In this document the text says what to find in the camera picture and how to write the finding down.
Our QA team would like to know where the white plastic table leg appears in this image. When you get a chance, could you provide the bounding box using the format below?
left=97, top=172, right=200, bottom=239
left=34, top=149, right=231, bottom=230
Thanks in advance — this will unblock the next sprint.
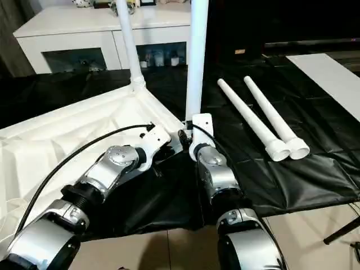
left=184, top=0, right=210, bottom=124
left=115, top=0, right=147, bottom=95
left=217, top=78, right=291, bottom=163
left=243, top=75, right=311, bottom=160

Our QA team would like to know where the white plastic table top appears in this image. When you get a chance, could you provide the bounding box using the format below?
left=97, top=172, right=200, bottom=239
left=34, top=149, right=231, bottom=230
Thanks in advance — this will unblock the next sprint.
left=0, top=84, right=187, bottom=251

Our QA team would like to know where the black work mat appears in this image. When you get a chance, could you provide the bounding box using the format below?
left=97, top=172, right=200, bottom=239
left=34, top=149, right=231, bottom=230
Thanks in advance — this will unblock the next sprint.
left=0, top=53, right=360, bottom=242

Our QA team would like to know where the white side table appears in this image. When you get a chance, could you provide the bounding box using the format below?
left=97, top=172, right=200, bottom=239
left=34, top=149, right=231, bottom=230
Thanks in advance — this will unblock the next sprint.
left=287, top=53, right=360, bottom=123

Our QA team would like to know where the white cabinet with glass doors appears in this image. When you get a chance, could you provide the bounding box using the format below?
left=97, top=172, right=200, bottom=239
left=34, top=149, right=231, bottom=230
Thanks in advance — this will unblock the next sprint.
left=12, top=2, right=193, bottom=75

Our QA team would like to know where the black stand leg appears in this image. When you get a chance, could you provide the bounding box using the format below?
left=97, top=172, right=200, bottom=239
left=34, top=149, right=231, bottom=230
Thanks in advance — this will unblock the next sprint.
left=323, top=216, right=360, bottom=246

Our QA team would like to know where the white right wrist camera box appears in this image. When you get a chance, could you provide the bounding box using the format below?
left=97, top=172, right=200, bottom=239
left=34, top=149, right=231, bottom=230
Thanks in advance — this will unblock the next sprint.
left=186, top=113, right=215, bottom=161

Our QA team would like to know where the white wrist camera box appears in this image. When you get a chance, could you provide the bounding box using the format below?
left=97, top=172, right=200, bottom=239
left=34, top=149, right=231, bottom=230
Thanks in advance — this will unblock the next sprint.
left=186, top=113, right=215, bottom=161
left=134, top=124, right=173, bottom=173

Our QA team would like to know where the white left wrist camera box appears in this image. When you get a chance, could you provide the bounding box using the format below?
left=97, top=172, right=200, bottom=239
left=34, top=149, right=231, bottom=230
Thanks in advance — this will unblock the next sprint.
left=134, top=124, right=173, bottom=173

